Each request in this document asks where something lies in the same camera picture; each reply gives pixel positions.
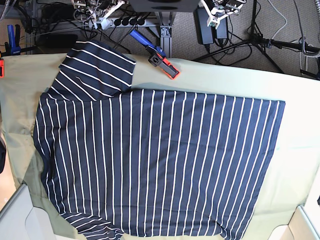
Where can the navy white striped T-shirt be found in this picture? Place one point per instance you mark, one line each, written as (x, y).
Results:
(146, 162)

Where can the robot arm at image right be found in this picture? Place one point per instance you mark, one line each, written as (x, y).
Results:
(217, 10)

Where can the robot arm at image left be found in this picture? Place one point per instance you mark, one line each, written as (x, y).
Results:
(95, 13)

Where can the blue orange bar clamp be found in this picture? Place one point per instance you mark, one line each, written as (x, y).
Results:
(157, 57)

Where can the black power adapter left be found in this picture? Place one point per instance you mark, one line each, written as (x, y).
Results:
(203, 32)

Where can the black power adapter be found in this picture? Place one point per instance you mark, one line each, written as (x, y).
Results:
(203, 32)
(221, 33)

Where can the black power adapter right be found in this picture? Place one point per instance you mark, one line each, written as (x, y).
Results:
(221, 33)

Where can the white power strip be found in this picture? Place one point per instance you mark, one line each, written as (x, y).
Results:
(121, 22)

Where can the grey box at top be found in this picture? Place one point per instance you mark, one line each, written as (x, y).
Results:
(164, 5)

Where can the black tripod stand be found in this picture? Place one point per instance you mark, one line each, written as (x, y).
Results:
(257, 40)

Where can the black flat box on floor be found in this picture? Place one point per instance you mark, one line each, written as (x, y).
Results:
(55, 41)

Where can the blue clamp at left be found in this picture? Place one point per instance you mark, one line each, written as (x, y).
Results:
(12, 47)

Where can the orange clamp pad far left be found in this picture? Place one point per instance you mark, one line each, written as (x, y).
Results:
(2, 68)

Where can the grey plastic bin left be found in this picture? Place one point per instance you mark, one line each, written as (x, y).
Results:
(20, 220)

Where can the beige plastic bin right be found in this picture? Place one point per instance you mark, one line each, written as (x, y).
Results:
(303, 225)

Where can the aluminium frame post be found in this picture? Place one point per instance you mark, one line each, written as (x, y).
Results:
(166, 21)

